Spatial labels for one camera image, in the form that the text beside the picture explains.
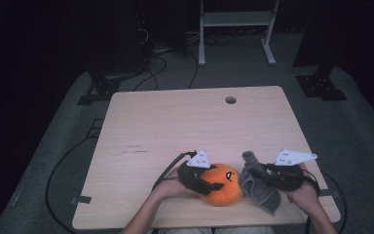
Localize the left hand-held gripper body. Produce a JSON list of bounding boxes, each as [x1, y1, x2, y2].
[[177, 149, 220, 197]]

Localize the hand-held gripper black cable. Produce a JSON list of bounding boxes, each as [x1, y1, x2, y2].
[[305, 169, 349, 234], [151, 150, 199, 191]]

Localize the thin black floor cable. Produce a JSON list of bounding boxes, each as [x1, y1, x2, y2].
[[188, 50, 200, 90]]

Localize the long black floor cable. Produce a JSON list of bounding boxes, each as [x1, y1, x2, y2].
[[45, 136, 100, 234]]

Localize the person's left hand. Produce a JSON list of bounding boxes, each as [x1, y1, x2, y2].
[[150, 167, 201, 204]]

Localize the orange plush toy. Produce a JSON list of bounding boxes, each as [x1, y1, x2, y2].
[[199, 163, 244, 208]]

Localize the right hand-held gripper black cable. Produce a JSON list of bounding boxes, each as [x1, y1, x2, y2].
[[305, 169, 349, 234]]

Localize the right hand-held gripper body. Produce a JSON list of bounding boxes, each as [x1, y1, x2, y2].
[[262, 149, 318, 193]]

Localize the left hand-held gripper black cable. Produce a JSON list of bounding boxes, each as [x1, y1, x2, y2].
[[151, 150, 199, 191]]

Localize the white metal stand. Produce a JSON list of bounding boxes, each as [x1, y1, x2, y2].
[[198, 0, 281, 67]]

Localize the tangled black floor cables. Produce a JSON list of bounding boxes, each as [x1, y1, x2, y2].
[[132, 53, 168, 92]]

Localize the person's right hand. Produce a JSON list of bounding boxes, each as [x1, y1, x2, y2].
[[283, 163, 322, 212]]

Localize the grey cloth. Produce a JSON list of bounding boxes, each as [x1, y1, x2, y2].
[[239, 150, 281, 217]]

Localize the black tape rectangle outline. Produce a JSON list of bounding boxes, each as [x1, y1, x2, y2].
[[86, 118, 105, 139]]

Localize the black stand base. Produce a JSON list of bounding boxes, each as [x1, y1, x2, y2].
[[293, 62, 349, 101], [76, 69, 121, 106]]

